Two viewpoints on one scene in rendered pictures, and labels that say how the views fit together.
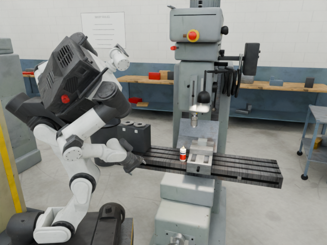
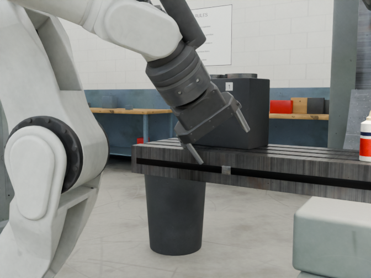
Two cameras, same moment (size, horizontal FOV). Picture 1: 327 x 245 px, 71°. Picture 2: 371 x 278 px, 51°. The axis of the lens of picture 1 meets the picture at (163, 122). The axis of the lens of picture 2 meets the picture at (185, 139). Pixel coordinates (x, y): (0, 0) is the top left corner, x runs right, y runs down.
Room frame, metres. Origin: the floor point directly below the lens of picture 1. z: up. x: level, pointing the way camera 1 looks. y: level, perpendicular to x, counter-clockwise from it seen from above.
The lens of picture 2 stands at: (0.50, 0.02, 1.10)
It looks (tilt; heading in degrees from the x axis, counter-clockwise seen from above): 6 degrees down; 16
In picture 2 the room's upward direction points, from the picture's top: straight up
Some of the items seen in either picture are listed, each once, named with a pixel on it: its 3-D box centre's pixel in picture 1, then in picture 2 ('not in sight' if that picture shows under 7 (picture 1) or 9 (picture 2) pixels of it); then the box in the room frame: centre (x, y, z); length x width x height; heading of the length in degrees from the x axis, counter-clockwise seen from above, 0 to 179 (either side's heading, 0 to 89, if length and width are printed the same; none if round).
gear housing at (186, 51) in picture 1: (198, 50); not in sight; (1.50, -0.22, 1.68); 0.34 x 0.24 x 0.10; 165
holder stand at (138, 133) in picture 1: (134, 135); (224, 110); (1.60, 0.22, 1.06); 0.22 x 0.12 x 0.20; 68
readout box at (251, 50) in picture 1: (251, 58); not in sight; (1.66, -0.61, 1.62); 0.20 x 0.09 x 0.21; 165
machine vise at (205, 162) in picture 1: (201, 153); not in sight; (1.41, -0.26, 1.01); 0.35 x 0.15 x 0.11; 166
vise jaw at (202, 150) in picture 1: (201, 150); not in sight; (1.38, -0.25, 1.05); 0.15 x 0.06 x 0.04; 76
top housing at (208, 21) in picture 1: (199, 27); not in sight; (1.47, -0.21, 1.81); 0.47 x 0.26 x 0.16; 165
